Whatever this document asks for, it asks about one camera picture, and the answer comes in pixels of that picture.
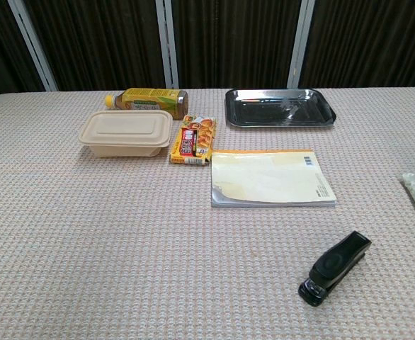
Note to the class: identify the black stapler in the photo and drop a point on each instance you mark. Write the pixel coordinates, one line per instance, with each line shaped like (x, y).
(331, 263)

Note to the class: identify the yellow curry roux box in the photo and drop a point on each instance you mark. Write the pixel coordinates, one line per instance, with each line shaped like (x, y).
(193, 141)

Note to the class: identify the shiny metal tray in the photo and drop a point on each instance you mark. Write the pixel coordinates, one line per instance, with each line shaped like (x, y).
(278, 110)

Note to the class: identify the beige lidded food container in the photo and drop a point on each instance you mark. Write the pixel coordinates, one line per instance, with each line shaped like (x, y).
(122, 131)

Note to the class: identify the yellow label tea bottle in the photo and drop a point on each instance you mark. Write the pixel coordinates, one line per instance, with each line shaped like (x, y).
(147, 98)

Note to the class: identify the beige woven tablecloth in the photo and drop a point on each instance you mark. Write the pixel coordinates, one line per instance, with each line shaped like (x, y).
(122, 230)

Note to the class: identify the black curtain backdrop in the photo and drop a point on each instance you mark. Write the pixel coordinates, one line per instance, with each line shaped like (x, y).
(228, 42)

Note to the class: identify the grey metal frame post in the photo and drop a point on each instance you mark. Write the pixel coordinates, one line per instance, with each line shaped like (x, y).
(167, 46)
(300, 46)
(34, 46)

